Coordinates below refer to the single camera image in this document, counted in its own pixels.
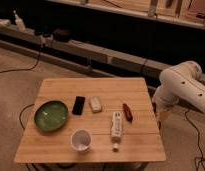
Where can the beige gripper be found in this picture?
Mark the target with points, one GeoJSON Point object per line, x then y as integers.
{"type": "Point", "coordinates": [162, 114]}

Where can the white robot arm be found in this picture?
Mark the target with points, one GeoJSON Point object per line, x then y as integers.
{"type": "Point", "coordinates": [179, 82]}

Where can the green ceramic bowl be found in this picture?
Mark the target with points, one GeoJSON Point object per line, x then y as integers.
{"type": "Point", "coordinates": [51, 116]}

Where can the white squeeze bottle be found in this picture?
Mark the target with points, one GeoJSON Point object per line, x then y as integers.
{"type": "Point", "coordinates": [116, 130]}

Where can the wooden table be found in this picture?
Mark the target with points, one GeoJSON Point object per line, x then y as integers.
{"type": "Point", "coordinates": [141, 139]}

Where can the white soap bar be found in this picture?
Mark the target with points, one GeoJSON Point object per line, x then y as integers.
{"type": "Point", "coordinates": [95, 104]}

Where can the black smartphone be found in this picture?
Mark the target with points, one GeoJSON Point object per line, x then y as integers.
{"type": "Point", "coordinates": [78, 105]}

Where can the black round object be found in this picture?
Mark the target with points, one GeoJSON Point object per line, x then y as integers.
{"type": "Point", "coordinates": [61, 35]}

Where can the white spray bottle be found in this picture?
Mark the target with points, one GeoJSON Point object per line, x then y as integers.
{"type": "Point", "coordinates": [19, 22]}

